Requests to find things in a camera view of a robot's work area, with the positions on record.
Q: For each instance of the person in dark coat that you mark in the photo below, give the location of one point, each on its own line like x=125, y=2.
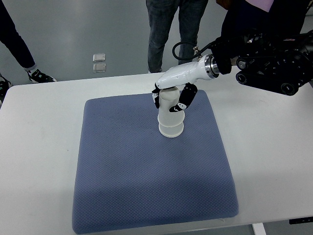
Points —
x=271, y=17

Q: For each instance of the black green white sneaker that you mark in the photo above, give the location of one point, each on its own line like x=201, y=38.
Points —
x=37, y=76

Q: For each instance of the person in dark trousers left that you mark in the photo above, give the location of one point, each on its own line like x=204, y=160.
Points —
x=13, y=41

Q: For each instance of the white table leg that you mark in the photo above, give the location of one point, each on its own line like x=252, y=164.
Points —
x=258, y=229

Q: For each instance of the lower metal floor plate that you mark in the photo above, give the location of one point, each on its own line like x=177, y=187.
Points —
x=99, y=67

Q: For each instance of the metal floor plate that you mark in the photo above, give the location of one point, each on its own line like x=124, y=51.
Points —
x=99, y=57
x=99, y=67

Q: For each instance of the sneaker at left edge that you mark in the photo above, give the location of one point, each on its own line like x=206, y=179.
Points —
x=4, y=86

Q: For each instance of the upper metal floor plate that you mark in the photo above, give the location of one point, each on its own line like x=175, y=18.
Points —
x=99, y=57

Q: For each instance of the white paper cup on mat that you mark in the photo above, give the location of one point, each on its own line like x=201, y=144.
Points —
x=171, y=132

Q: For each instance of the blue textured foam mat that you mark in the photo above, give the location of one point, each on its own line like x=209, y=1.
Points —
x=129, y=175

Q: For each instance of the black table control panel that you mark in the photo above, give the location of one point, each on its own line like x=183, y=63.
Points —
x=301, y=220

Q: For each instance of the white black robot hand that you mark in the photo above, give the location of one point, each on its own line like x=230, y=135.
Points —
x=185, y=74

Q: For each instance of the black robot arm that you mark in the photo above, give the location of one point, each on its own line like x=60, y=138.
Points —
x=279, y=64

